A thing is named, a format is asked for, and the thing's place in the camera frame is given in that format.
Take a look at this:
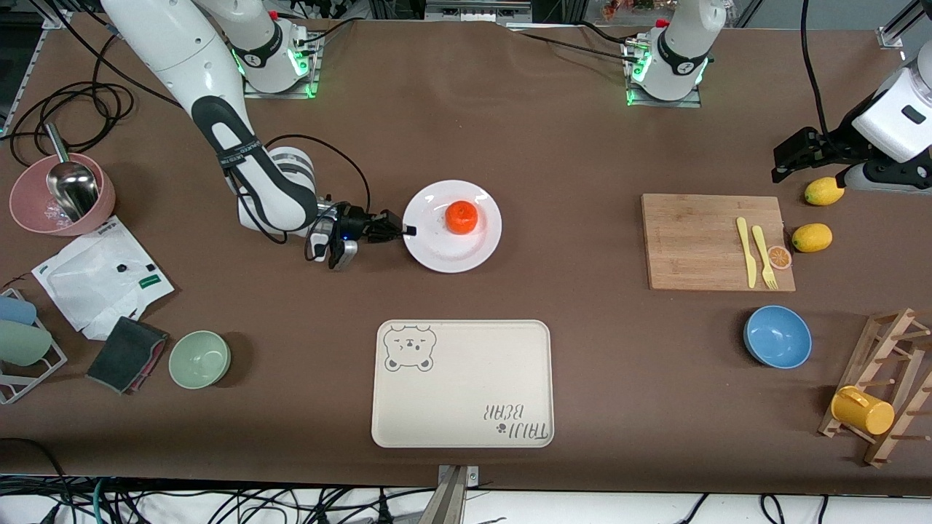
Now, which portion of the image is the white round plate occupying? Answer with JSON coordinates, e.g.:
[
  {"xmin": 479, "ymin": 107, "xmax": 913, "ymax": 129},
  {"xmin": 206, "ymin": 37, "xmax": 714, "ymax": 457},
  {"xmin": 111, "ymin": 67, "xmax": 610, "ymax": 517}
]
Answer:
[{"xmin": 403, "ymin": 180, "xmax": 503, "ymax": 274}]

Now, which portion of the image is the orange mandarin fruit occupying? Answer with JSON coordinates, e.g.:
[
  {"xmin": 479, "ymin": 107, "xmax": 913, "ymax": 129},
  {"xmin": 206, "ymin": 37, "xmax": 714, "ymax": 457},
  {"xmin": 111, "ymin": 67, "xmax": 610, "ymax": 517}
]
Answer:
[{"xmin": 445, "ymin": 201, "xmax": 479, "ymax": 235}]

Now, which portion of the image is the yellow lemon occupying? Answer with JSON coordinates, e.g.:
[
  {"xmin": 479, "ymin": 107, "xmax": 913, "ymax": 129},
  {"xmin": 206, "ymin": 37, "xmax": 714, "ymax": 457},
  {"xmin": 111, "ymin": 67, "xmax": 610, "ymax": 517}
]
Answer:
[
  {"xmin": 791, "ymin": 223, "xmax": 833, "ymax": 254},
  {"xmin": 804, "ymin": 177, "xmax": 845, "ymax": 207}
]

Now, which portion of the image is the yellow plastic fork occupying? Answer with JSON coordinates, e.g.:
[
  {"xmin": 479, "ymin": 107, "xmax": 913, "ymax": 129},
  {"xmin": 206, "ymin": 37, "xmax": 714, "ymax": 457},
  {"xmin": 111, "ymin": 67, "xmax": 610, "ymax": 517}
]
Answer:
[{"xmin": 751, "ymin": 225, "xmax": 779, "ymax": 290}]

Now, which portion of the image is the yellow plastic knife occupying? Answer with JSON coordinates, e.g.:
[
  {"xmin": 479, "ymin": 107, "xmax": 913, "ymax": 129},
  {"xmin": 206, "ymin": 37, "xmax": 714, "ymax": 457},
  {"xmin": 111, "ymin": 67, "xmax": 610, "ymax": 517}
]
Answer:
[{"xmin": 736, "ymin": 217, "xmax": 758, "ymax": 289}]

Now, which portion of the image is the wooden cutting board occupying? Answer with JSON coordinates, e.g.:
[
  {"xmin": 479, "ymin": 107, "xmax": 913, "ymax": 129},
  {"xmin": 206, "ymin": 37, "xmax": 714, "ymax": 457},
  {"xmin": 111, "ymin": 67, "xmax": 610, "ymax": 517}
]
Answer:
[{"xmin": 641, "ymin": 194, "xmax": 797, "ymax": 293}]

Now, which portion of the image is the short aluminium profile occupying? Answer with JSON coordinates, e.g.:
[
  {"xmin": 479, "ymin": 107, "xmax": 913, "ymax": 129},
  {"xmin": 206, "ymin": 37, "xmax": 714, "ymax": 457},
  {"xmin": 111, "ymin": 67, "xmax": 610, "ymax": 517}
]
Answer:
[{"xmin": 877, "ymin": 0, "xmax": 932, "ymax": 50}]

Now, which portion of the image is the blue bowl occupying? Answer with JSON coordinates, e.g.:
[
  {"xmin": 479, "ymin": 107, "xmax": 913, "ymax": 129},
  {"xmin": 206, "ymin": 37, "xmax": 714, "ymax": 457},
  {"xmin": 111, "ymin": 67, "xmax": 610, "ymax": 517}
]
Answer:
[{"xmin": 743, "ymin": 305, "xmax": 813, "ymax": 370}]

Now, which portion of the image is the cream tray with bear print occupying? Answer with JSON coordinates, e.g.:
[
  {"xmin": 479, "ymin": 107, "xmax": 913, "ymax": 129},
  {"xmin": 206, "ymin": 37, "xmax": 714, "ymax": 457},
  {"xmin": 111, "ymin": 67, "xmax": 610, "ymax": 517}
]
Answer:
[{"xmin": 371, "ymin": 319, "xmax": 555, "ymax": 449}]

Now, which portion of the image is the wooden cup rack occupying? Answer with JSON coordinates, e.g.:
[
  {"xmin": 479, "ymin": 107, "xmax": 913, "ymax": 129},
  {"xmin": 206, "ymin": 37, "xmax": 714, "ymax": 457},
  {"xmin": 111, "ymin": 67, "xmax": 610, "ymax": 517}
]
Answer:
[{"xmin": 818, "ymin": 308, "xmax": 932, "ymax": 468}]

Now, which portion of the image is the pale green bowl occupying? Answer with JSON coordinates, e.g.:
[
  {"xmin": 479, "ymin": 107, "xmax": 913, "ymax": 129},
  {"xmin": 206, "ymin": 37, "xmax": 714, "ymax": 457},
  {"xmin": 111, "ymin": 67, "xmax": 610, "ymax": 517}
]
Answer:
[{"xmin": 168, "ymin": 330, "xmax": 232, "ymax": 390}]

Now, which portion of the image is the pink cloth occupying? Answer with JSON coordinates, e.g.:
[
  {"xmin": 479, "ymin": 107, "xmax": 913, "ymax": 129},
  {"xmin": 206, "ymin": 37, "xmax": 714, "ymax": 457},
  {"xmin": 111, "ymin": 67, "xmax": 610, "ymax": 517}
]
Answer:
[{"xmin": 133, "ymin": 336, "xmax": 170, "ymax": 394}]

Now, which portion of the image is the yellow mug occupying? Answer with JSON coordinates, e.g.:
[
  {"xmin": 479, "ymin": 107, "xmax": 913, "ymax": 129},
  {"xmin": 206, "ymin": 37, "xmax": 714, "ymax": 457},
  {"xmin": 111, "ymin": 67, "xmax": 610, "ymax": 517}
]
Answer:
[{"xmin": 831, "ymin": 386, "xmax": 896, "ymax": 436}]

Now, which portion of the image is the dark grey cloth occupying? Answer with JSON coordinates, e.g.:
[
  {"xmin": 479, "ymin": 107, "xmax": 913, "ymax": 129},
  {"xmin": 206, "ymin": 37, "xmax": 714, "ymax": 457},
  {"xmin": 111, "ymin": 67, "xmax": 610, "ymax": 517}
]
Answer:
[{"xmin": 86, "ymin": 316, "xmax": 167, "ymax": 396}]

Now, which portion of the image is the white plastic bag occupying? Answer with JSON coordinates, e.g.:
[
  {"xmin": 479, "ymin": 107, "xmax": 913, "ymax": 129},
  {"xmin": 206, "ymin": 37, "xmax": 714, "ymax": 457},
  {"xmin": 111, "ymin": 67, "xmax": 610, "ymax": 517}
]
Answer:
[{"xmin": 31, "ymin": 215, "xmax": 175, "ymax": 341}]

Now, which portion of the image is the metal scoop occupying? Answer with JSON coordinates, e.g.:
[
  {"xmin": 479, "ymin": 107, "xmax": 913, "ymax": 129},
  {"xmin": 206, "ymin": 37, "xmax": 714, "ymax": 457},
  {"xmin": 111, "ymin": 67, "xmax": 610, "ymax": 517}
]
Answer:
[{"xmin": 44, "ymin": 122, "xmax": 99, "ymax": 221}]

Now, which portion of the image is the pink bowl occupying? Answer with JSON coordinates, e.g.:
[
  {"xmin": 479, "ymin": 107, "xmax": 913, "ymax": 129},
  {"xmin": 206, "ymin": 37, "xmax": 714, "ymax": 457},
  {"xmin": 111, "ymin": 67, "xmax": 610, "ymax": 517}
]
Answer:
[{"xmin": 9, "ymin": 152, "xmax": 117, "ymax": 237}]

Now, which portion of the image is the light blue cup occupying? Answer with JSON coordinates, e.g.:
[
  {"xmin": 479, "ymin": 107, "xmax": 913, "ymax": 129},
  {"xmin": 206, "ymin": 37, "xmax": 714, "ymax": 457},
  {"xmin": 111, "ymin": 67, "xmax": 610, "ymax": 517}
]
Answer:
[{"xmin": 0, "ymin": 295, "xmax": 37, "ymax": 327}]

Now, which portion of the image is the pale green cup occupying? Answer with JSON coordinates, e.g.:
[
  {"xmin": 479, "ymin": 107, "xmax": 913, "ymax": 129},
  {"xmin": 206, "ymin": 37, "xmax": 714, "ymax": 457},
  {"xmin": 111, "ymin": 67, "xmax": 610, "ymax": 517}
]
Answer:
[{"xmin": 0, "ymin": 320, "xmax": 53, "ymax": 367}]

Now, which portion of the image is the long aluminium profile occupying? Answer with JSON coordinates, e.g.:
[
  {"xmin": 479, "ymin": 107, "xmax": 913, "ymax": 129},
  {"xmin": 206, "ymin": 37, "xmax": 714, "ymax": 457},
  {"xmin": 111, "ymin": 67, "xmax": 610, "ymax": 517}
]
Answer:
[{"xmin": 0, "ymin": 11, "xmax": 71, "ymax": 135}]

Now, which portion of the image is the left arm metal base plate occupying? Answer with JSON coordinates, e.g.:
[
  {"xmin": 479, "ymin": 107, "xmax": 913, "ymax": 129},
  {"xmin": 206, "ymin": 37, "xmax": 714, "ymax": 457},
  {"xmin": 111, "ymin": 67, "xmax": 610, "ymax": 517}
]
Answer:
[{"xmin": 623, "ymin": 40, "xmax": 703, "ymax": 108}]

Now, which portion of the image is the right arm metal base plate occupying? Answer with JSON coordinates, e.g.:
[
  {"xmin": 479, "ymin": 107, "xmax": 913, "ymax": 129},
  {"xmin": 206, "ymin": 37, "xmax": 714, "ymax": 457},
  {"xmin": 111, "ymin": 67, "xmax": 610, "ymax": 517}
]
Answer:
[{"xmin": 242, "ymin": 33, "xmax": 322, "ymax": 99}]

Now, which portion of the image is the aluminium frame structure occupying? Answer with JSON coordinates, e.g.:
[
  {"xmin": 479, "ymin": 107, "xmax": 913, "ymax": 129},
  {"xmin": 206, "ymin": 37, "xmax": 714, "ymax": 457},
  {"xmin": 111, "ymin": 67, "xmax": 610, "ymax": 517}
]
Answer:
[{"xmin": 368, "ymin": 0, "xmax": 570, "ymax": 30}]

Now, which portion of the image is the black base power cable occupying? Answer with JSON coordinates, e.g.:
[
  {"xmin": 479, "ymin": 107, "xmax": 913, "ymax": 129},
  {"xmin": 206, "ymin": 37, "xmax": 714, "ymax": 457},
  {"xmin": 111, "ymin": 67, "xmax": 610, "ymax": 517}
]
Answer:
[{"xmin": 506, "ymin": 20, "xmax": 645, "ymax": 65}]

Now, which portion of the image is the metal camera bracket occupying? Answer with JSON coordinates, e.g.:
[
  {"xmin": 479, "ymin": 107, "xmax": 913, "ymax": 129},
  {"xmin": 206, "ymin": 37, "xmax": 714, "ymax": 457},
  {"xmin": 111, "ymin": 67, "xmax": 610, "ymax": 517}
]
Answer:
[{"xmin": 435, "ymin": 464, "xmax": 481, "ymax": 524}]

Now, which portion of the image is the coiled black cable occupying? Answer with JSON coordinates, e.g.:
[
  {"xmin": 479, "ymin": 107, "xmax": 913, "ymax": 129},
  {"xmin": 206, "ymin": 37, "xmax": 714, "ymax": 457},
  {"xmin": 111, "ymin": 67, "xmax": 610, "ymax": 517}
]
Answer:
[{"xmin": 0, "ymin": 7, "xmax": 183, "ymax": 168}]

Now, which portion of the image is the white wire rack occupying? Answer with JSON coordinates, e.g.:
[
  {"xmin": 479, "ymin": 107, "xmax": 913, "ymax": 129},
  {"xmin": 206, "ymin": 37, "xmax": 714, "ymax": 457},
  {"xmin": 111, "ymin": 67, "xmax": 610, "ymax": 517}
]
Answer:
[{"xmin": 0, "ymin": 288, "xmax": 68, "ymax": 405}]

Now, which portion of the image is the black floor cable loop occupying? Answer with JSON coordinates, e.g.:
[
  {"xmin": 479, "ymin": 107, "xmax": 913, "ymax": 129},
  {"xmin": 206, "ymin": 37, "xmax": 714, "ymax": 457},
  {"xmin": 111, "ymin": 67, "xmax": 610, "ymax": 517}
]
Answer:
[{"xmin": 0, "ymin": 437, "xmax": 74, "ymax": 524}]

